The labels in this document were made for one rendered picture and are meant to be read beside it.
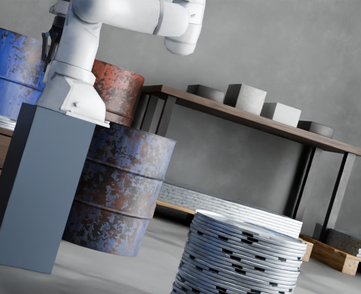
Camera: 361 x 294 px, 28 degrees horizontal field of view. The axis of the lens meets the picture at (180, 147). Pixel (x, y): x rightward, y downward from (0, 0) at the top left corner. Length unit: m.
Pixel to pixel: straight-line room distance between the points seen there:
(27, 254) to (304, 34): 4.24
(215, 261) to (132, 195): 1.09
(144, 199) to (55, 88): 0.84
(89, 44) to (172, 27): 0.26
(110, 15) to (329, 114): 4.14
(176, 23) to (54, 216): 0.67
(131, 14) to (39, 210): 0.62
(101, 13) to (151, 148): 0.83
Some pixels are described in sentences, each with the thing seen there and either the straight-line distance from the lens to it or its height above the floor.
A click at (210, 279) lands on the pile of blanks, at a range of 1.74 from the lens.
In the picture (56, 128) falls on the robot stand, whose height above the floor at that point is 0.41.
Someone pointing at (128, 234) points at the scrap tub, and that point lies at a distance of 2.82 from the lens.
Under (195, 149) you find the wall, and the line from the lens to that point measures 5.70.
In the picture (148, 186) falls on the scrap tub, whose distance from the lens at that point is 2.81.
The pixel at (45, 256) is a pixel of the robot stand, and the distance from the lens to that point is 2.13.
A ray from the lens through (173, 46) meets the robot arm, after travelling 2.31.
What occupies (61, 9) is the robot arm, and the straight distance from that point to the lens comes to 2.59.
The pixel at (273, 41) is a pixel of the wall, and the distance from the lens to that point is 5.91.
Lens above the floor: 0.43
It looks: 1 degrees up
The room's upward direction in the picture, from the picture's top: 17 degrees clockwise
